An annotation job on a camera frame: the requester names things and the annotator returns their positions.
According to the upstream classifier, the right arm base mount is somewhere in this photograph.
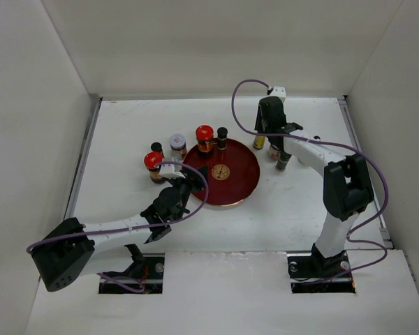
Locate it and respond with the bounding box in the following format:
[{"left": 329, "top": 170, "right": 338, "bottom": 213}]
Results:
[{"left": 287, "top": 245, "right": 355, "bottom": 294}]

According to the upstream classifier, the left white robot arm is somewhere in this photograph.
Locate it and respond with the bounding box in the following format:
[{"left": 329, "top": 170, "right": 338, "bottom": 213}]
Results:
[{"left": 27, "top": 161, "right": 209, "bottom": 292}]

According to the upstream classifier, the white lid jar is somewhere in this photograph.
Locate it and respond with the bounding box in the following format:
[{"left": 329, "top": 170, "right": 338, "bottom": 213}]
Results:
[
  {"left": 267, "top": 144, "right": 281, "bottom": 161},
  {"left": 169, "top": 133, "right": 187, "bottom": 161}
]

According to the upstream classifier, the white lid jar right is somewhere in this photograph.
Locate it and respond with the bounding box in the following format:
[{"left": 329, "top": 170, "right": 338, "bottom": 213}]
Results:
[{"left": 267, "top": 144, "right": 281, "bottom": 161}]

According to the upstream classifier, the white lid jar left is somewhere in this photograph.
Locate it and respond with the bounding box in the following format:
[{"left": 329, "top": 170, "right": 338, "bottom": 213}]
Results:
[{"left": 169, "top": 133, "right": 187, "bottom": 161}]

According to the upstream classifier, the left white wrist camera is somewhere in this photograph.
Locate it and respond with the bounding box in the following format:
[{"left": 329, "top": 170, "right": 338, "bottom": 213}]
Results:
[{"left": 159, "top": 161, "right": 184, "bottom": 179}]

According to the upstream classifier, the black cap white bottle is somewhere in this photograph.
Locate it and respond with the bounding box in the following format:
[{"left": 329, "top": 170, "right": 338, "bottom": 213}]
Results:
[{"left": 298, "top": 158, "right": 310, "bottom": 166}]

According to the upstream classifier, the yellow label oil bottle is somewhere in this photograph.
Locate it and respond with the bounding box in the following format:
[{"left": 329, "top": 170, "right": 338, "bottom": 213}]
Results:
[{"left": 253, "top": 135, "right": 266, "bottom": 150}]

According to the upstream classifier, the small dark spice bottle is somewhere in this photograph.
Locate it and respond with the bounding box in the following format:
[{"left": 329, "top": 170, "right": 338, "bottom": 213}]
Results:
[{"left": 275, "top": 151, "right": 292, "bottom": 172}]

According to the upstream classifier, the red cap sauce bottle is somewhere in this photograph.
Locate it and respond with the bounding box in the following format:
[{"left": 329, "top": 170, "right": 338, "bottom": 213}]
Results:
[
  {"left": 195, "top": 125, "right": 214, "bottom": 154},
  {"left": 143, "top": 151, "right": 166, "bottom": 184}
]

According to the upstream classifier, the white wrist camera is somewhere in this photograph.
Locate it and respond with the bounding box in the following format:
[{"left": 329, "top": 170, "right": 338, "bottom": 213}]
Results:
[
  {"left": 159, "top": 161, "right": 184, "bottom": 179},
  {"left": 267, "top": 86, "right": 287, "bottom": 103}
]

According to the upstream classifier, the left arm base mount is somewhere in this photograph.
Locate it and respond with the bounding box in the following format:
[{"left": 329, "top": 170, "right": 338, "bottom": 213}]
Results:
[{"left": 98, "top": 244, "right": 166, "bottom": 295}]

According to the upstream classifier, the red round tray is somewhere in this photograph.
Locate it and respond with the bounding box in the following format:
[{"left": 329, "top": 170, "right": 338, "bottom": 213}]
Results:
[{"left": 184, "top": 138, "right": 260, "bottom": 207}]

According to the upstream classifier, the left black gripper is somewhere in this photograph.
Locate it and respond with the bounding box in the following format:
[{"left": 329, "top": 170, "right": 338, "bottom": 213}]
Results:
[{"left": 167, "top": 165, "right": 207, "bottom": 223}]

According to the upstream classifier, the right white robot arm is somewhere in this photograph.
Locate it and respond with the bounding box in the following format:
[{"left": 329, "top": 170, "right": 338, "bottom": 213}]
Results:
[{"left": 254, "top": 96, "right": 374, "bottom": 276}]

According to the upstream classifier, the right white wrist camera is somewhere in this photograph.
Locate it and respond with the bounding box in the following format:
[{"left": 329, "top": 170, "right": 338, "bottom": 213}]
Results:
[{"left": 267, "top": 86, "right": 287, "bottom": 103}]

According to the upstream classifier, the black cap spice bottle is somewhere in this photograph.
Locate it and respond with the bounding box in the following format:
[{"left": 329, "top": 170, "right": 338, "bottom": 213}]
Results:
[
  {"left": 150, "top": 142, "right": 164, "bottom": 156},
  {"left": 216, "top": 127, "right": 228, "bottom": 150}
]

